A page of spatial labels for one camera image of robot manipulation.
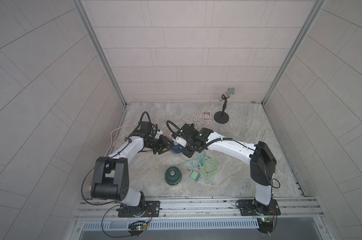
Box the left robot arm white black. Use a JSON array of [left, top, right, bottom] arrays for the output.
[[90, 112, 174, 209]]

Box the silver microphone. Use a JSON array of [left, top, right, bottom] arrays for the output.
[[219, 87, 235, 102]]

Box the right controller board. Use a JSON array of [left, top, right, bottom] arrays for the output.
[[257, 218, 274, 234]]

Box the small playing card box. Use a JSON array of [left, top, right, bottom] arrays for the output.
[[202, 112, 212, 122]]

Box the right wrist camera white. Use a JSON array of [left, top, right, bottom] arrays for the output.
[[172, 133, 187, 148]]

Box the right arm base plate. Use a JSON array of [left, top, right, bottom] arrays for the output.
[[235, 198, 281, 217]]

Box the green USB charger adapter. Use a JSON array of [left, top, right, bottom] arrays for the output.
[[190, 171, 201, 182]]

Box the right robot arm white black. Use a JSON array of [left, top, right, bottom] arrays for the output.
[[166, 120, 277, 215]]

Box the left controller board green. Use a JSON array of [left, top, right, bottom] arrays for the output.
[[128, 221, 148, 231]]

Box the teal charging cable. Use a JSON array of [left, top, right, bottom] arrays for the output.
[[182, 149, 207, 170]]

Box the aluminium rail frame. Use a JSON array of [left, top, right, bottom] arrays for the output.
[[72, 197, 324, 221]]

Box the black microphone stand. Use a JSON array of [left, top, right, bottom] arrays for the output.
[[214, 97, 229, 124]]

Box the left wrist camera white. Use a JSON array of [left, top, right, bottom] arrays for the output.
[[154, 129, 163, 139]]

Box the blue cordless meat grinder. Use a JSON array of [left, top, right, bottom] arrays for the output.
[[170, 144, 183, 155]]

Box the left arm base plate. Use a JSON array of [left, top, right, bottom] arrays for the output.
[[118, 201, 161, 218]]

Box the green cordless meat grinder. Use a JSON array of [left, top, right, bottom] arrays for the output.
[[165, 167, 182, 186]]

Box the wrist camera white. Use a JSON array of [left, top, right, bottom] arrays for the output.
[[172, 133, 187, 148], [154, 129, 163, 139]]

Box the light green charging cable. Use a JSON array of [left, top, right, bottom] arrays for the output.
[[183, 158, 220, 180]]

